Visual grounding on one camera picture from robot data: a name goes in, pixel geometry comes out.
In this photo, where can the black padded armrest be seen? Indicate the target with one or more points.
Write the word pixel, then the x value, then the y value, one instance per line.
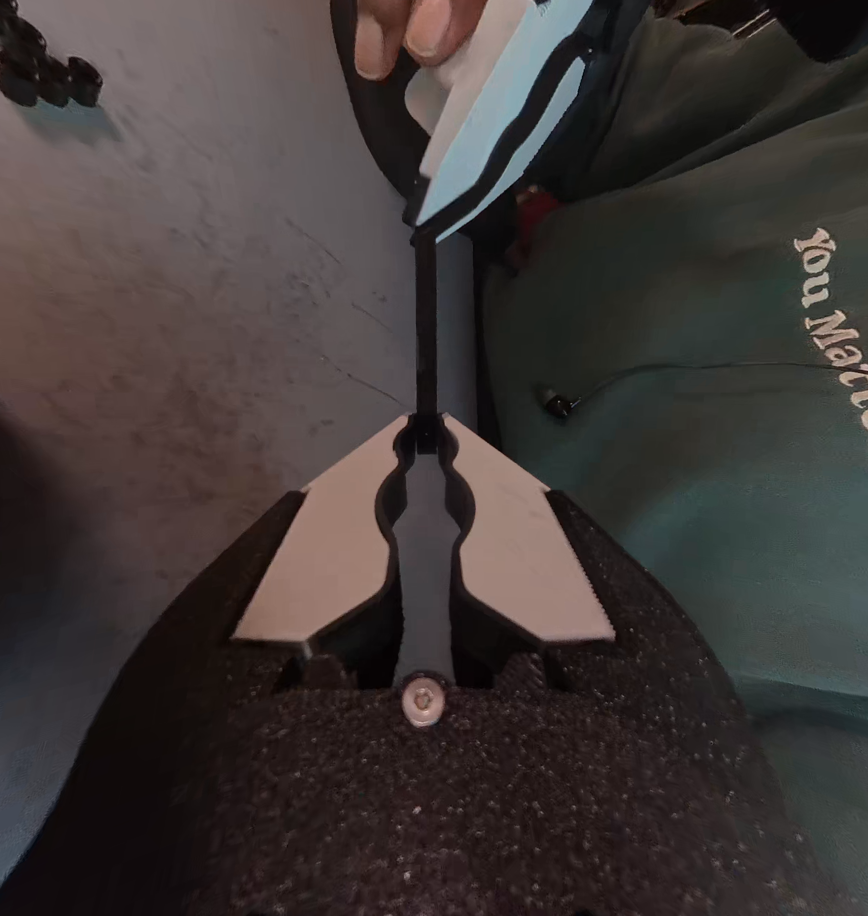
pixel 842 28

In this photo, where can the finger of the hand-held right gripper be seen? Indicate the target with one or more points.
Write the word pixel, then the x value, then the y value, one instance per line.
pixel 541 136
pixel 498 107

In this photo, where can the long black lego beam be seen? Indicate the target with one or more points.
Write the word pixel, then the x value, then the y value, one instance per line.
pixel 425 322

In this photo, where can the person's right forearm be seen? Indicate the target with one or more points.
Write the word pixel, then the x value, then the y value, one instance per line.
pixel 691 107

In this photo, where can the person's green sweatshirt torso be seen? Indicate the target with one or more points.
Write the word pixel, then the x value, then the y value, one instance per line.
pixel 691 501

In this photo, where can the person's right hand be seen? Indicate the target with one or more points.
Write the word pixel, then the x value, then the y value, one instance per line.
pixel 427 28

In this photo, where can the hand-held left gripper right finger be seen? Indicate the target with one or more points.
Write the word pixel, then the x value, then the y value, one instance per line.
pixel 534 565

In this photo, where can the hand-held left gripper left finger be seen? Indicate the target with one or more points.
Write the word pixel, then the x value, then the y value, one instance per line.
pixel 319 558

